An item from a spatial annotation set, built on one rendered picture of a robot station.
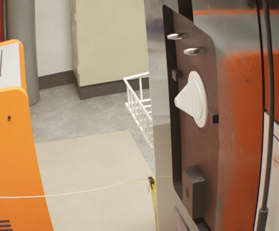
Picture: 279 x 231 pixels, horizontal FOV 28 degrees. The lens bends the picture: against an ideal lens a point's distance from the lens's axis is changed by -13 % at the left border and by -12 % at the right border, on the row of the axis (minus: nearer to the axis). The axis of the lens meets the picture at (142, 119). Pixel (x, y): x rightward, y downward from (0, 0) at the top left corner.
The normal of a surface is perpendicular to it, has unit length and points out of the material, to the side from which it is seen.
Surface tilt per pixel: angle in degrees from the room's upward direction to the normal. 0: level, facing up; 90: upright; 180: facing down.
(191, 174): 0
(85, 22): 90
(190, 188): 90
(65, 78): 90
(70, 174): 0
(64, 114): 0
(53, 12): 90
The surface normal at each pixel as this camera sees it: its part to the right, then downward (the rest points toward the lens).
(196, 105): -0.42, 0.37
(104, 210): -0.07, -0.91
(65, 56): 0.24, 0.38
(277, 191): -0.97, 0.15
